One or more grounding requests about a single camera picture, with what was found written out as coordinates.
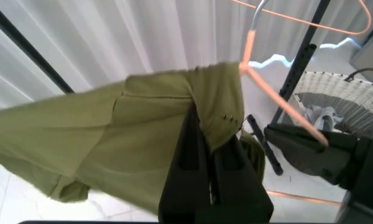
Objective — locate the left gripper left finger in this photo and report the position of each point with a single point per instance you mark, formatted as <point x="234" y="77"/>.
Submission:
<point x="186" y="186"/>

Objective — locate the pale grey garment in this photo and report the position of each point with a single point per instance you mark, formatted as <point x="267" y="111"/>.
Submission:
<point x="323" y="116"/>

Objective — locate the black clothes rack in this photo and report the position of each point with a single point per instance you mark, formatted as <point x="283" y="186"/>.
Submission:
<point x="301" y="62"/>

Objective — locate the white laundry basket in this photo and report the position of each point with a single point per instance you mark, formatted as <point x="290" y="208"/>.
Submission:
<point x="354" y="99"/>

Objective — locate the green long-sleeved shirt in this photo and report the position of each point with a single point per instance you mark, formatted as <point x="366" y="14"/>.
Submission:
<point x="96" y="133"/>

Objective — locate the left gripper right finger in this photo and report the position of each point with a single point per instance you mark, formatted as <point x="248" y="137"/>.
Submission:
<point x="236" y="186"/>

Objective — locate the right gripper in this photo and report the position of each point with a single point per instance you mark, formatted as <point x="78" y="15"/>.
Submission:
<point x="370" y="174"/>

